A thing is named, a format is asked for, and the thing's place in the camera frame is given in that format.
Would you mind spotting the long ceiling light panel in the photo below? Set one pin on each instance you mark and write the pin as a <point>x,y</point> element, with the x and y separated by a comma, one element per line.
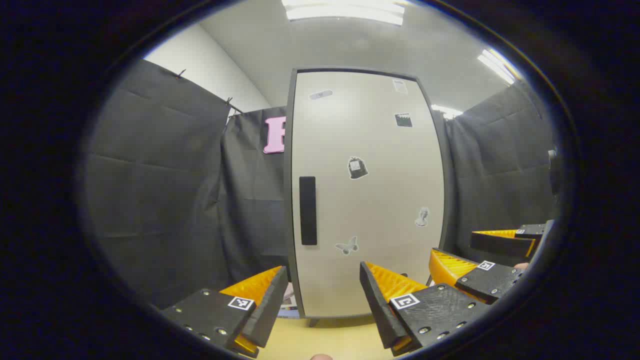
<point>497,65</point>

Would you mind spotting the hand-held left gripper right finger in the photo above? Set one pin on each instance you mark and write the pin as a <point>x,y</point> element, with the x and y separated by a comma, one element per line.
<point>375,310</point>

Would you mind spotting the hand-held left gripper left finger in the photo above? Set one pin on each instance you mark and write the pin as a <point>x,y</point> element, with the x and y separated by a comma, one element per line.
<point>270,310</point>

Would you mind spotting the large ceiling light panel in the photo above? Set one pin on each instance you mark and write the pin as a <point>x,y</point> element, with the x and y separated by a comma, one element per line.
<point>345,11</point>

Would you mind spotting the pink packet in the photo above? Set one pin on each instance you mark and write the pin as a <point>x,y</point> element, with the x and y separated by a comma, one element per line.
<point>288,301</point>

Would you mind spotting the black backdrop cloth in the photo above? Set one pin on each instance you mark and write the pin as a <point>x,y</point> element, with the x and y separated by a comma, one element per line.
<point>160,200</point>

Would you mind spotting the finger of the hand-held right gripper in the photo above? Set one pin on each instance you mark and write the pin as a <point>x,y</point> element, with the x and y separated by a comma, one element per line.
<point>500,245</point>
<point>492,282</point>

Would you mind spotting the small ceiling light panel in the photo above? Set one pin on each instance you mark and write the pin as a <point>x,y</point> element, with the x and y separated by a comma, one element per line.
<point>446,111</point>

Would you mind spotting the blue printed box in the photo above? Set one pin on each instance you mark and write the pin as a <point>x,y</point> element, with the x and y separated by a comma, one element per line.
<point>290,313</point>

